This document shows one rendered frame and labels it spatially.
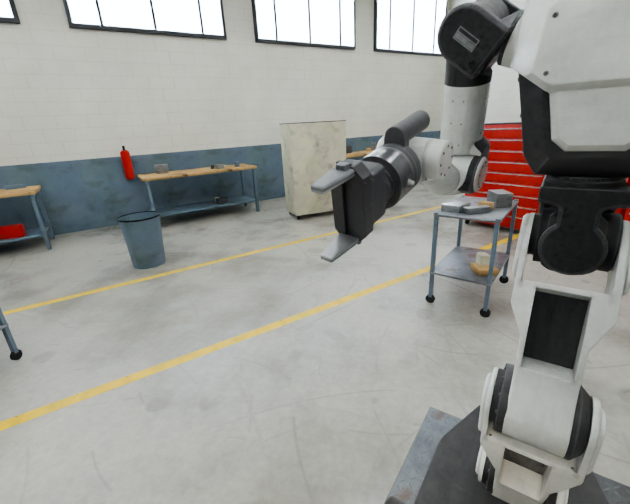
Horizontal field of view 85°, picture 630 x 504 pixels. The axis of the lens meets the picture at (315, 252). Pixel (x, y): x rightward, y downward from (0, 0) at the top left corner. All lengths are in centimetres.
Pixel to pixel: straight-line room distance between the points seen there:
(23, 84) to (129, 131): 149
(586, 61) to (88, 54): 707
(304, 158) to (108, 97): 348
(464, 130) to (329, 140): 535
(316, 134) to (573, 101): 546
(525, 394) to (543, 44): 60
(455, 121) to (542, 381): 54
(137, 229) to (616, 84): 435
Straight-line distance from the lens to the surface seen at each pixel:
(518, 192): 539
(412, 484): 146
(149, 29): 748
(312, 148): 601
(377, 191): 51
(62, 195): 730
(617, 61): 70
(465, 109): 83
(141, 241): 460
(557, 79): 70
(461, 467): 132
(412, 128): 60
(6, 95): 731
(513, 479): 110
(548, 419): 82
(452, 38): 79
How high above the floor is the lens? 157
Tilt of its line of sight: 20 degrees down
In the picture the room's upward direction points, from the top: 3 degrees counter-clockwise
